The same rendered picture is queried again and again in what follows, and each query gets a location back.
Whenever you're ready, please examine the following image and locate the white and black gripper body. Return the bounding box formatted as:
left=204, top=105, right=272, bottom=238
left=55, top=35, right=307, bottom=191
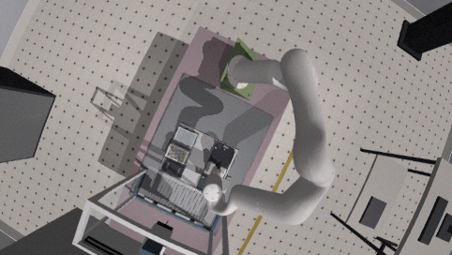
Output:
left=211, top=166, right=221, bottom=176

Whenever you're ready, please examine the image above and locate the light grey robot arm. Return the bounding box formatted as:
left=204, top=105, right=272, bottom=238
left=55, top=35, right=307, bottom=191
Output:
left=203, top=49, right=336, bottom=225

